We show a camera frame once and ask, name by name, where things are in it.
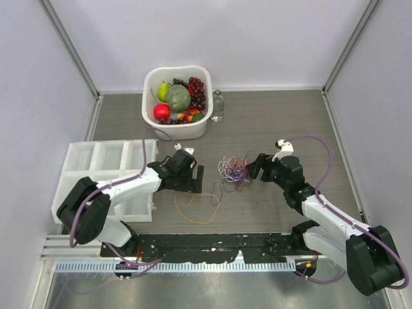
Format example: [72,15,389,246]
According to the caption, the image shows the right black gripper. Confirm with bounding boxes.
[246,153,290,191]

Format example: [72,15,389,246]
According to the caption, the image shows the yellow wire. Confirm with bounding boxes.
[174,192,221,225]

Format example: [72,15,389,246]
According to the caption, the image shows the coloured wire bundle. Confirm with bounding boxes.
[218,150,255,193]

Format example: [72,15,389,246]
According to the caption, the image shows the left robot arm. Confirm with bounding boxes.
[57,149,204,257]

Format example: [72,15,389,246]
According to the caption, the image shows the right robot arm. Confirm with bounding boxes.
[246,153,410,295]

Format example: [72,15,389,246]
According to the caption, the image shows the white fruit basket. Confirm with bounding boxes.
[142,65,213,140]

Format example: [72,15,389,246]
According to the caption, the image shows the dark cherries front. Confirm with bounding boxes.
[158,117,187,126]

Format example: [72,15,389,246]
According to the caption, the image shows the peach fruit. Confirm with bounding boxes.
[176,108,201,123]

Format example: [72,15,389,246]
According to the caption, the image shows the green lime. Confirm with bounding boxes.
[191,113,205,123]

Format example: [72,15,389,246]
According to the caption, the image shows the red apple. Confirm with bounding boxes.
[153,104,171,120]

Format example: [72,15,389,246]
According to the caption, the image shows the green melon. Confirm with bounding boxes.
[166,85,191,113]

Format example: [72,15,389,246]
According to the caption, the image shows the white compartment tray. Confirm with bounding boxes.
[51,140,155,224]

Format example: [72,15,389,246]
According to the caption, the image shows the clear plastic bottle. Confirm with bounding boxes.
[211,89,225,122]

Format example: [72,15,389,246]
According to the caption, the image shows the green pear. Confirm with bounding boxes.
[156,82,170,103]

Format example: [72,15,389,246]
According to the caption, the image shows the red grape bunch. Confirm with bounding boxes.
[188,77,207,111]

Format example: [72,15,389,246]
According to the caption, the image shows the dark grape bunch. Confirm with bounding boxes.
[173,79,189,89]

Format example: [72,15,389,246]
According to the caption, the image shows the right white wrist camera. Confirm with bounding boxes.
[272,140,294,162]

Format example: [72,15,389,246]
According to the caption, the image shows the purple wire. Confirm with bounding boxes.
[211,182,223,207]

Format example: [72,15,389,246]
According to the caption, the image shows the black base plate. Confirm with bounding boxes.
[99,232,331,264]

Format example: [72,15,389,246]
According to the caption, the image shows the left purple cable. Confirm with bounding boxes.
[70,127,181,278]

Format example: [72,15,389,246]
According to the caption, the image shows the slotted cable duct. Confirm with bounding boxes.
[55,259,296,274]

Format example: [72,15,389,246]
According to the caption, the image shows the aluminium rail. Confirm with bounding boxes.
[41,235,101,260]

